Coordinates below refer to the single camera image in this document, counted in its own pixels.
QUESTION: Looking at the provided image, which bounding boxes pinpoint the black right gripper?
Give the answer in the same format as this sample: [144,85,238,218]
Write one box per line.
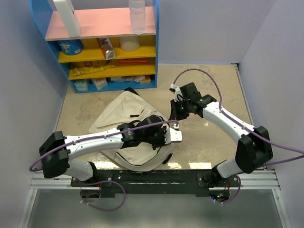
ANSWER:
[170,97,191,121]

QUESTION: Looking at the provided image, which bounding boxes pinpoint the beige student backpack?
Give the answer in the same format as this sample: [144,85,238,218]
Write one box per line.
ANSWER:
[89,91,173,171]

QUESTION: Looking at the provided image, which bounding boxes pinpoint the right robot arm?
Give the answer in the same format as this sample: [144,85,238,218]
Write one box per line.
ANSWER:
[170,83,273,187]

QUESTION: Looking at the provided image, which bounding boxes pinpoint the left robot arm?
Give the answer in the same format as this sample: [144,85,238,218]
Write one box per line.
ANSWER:
[39,115,170,186]

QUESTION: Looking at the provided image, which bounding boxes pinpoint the blue tissue pack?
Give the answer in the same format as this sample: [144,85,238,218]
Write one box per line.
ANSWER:
[73,79,90,92]

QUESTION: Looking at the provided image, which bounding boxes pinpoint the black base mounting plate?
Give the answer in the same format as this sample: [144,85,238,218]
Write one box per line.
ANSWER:
[71,170,240,201]

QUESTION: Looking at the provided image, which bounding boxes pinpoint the orange flat box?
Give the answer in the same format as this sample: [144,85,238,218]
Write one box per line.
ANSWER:
[118,57,149,64]

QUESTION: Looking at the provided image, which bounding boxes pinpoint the white round container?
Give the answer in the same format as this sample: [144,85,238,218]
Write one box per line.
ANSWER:
[119,36,140,52]

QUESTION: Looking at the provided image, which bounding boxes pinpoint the colourful wooden shelf unit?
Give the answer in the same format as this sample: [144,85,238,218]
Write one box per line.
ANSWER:
[29,0,159,93]

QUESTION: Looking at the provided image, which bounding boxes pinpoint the brown silver snack packet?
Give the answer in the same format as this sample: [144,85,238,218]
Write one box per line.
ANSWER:
[98,38,115,60]

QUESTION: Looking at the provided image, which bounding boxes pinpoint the yellow snack packet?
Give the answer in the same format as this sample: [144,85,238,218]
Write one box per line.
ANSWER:
[72,66,115,76]

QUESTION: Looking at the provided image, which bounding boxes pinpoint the clear plastic water bottle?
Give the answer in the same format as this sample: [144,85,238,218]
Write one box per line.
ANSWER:
[129,0,146,35]

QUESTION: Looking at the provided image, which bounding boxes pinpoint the blue snack cup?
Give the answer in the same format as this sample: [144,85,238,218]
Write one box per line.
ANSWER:
[57,39,84,56]

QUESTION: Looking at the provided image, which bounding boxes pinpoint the white rectangular bottle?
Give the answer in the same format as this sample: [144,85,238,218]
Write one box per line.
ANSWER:
[53,0,81,38]

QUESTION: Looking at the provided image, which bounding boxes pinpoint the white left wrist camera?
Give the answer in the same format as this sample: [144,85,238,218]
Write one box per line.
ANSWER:
[165,128,183,145]

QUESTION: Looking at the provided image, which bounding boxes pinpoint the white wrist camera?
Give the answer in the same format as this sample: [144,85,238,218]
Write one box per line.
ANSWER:
[165,128,183,145]
[169,84,184,102]

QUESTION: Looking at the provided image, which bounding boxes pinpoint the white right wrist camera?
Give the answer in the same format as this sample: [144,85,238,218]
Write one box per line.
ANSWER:
[169,84,184,102]

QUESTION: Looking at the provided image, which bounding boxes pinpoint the aluminium rail frame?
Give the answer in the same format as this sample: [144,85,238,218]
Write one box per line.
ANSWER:
[16,62,291,228]

